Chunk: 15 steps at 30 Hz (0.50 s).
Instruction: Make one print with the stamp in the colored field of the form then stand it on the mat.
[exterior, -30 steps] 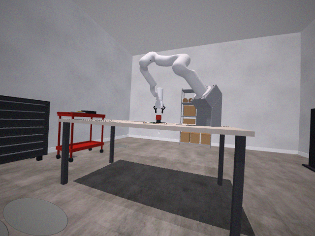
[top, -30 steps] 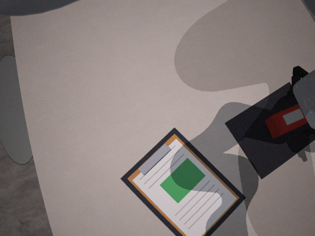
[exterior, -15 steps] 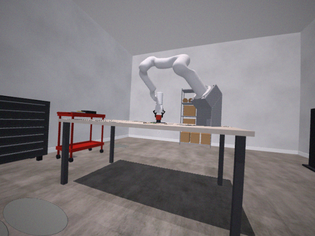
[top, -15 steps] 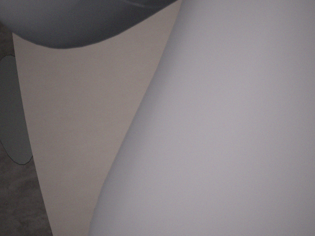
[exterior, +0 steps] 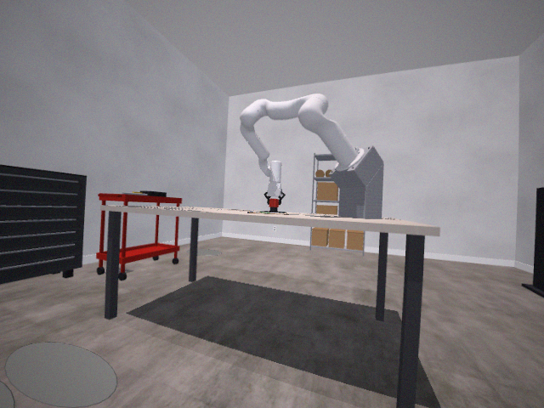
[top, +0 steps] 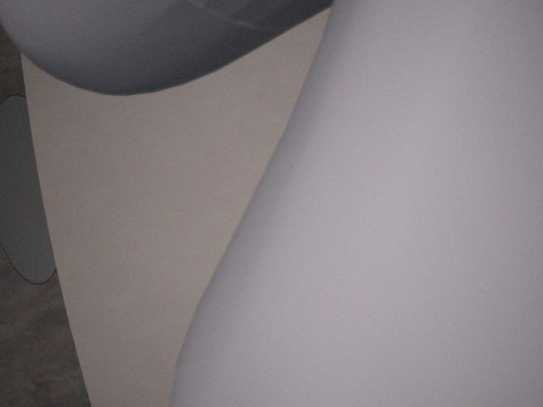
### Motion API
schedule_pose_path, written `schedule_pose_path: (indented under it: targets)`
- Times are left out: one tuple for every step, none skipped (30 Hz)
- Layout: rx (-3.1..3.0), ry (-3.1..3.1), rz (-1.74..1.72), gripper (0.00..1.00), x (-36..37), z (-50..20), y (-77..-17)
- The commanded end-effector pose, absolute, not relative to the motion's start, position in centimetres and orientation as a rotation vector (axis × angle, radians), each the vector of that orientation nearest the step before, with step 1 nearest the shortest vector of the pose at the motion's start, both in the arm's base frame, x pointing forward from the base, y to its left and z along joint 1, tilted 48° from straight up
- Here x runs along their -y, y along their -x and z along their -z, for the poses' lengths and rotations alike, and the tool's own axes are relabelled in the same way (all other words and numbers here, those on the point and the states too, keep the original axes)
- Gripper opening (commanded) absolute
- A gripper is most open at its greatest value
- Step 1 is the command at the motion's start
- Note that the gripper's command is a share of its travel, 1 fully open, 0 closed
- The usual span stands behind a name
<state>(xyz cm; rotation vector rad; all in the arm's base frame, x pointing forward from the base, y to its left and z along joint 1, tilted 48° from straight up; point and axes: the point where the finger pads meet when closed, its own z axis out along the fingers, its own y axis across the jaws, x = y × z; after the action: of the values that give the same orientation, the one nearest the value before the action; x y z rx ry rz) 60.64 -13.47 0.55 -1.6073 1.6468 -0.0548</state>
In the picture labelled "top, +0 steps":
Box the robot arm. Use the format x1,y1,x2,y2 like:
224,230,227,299
0,0,543,407

